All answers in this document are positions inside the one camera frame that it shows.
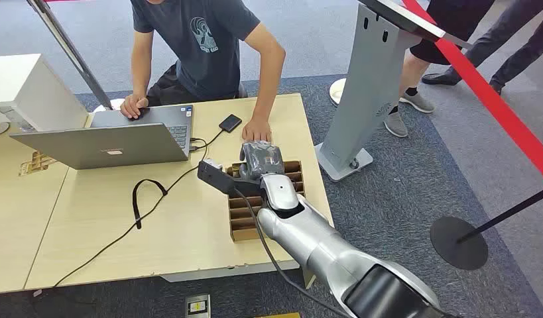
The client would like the red barrier belt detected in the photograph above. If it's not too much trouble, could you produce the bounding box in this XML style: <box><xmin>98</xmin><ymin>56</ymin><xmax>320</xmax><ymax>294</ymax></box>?
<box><xmin>400</xmin><ymin>0</ymin><xmax>543</xmax><ymax>186</ymax></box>

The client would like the grey laptop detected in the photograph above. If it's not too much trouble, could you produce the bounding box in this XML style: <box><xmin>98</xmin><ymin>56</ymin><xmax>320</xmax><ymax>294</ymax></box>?
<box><xmin>9</xmin><ymin>104</ymin><xmax>195</xmax><ymax>171</ymax></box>

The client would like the long black cable with strap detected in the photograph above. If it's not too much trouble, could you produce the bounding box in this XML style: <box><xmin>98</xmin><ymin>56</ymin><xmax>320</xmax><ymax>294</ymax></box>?
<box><xmin>52</xmin><ymin>137</ymin><xmax>211</xmax><ymax>290</ymax></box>

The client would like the slanted grey metal pole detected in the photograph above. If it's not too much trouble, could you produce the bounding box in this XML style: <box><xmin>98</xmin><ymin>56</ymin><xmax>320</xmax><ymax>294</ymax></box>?
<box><xmin>25</xmin><ymin>0</ymin><xmax>114</xmax><ymax>111</ymax></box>

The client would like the person at the desk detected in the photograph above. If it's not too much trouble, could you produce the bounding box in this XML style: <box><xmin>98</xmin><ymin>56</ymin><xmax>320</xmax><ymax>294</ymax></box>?
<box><xmin>119</xmin><ymin>0</ymin><xmax>286</xmax><ymax>144</ymax></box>

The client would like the white box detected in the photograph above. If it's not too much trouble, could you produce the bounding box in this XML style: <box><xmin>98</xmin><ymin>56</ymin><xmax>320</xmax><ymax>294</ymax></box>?
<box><xmin>0</xmin><ymin>53</ymin><xmax>90</xmax><ymax>133</ymax></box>

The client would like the person's right hand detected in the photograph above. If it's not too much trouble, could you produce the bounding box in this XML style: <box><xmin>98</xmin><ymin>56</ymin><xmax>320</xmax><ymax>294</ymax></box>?
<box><xmin>119</xmin><ymin>93</ymin><xmax>149</xmax><ymax>121</ymax></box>

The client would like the person's left hand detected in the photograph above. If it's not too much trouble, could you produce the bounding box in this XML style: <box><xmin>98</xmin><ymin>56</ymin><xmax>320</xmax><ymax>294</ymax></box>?
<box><xmin>241</xmin><ymin>115</ymin><xmax>272</xmax><ymax>144</ymax></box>

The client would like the grey kiosk stand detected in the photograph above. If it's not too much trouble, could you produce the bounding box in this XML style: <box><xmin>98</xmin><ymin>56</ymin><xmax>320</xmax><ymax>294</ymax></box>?
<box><xmin>314</xmin><ymin>0</ymin><xmax>473</xmax><ymax>184</ymax></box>

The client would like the black stanchion with round base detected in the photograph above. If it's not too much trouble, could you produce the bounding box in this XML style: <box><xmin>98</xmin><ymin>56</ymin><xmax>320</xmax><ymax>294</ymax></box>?
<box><xmin>430</xmin><ymin>185</ymin><xmax>543</xmax><ymax>272</ymax></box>

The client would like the wooden card organizer box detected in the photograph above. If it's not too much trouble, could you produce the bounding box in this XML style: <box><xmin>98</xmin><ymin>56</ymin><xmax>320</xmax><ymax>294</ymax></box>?
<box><xmin>225</xmin><ymin>160</ymin><xmax>307</xmax><ymax>242</ymax></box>

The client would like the standing person in black shoes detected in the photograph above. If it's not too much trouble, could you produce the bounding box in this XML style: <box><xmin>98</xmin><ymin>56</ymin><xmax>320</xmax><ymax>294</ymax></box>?
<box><xmin>420</xmin><ymin>0</ymin><xmax>543</xmax><ymax>96</ymax></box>

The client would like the white round base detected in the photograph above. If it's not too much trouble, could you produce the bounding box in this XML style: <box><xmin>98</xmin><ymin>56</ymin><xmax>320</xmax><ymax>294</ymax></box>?
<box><xmin>328</xmin><ymin>78</ymin><xmax>348</xmax><ymax>107</ymax></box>
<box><xmin>92</xmin><ymin>98</ymin><xmax>125</xmax><ymax>114</ymax></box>

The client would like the short black drive cable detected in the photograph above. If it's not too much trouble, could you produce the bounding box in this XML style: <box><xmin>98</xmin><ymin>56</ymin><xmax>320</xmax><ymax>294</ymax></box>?
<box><xmin>190</xmin><ymin>129</ymin><xmax>224</xmax><ymax>153</ymax></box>

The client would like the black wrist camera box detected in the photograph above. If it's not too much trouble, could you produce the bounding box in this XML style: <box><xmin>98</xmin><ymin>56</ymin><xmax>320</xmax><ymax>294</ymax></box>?
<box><xmin>196</xmin><ymin>158</ymin><xmax>255</xmax><ymax>199</ymax></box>

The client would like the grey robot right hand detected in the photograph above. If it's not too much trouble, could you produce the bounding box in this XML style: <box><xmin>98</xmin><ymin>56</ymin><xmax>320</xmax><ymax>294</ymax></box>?
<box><xmin>239</xmin><ymin>140</ymin><xmax>286</xmax><ymax>182</ymax></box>

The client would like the floor power socket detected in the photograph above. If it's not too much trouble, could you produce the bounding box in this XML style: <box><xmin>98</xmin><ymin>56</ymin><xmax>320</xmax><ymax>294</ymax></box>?
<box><xmin>184</xmin><ymin>293</ymin><xmax>212</xmax><ymax>318</ymax></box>

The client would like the standing person in grey sneakers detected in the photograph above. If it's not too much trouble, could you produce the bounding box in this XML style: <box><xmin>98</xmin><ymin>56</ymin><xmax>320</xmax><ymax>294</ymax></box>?
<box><xmin>383</xmin><ymin>0</ymin><xmax>497</xmax><ymax>139</ymax></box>

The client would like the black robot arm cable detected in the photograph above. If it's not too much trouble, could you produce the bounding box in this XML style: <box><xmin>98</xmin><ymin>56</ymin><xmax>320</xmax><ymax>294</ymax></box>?
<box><xmin>233</xmin><ymin>187</ymin><xmax>352</xmax><ymax>318</ymax></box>

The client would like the small black external drive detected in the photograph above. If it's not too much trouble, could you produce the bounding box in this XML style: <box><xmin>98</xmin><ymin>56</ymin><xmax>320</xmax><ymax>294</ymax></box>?
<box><xmin>218</xmin><ymin>114</ymin><xmax>243</xmax><ymax>134</ymax></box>

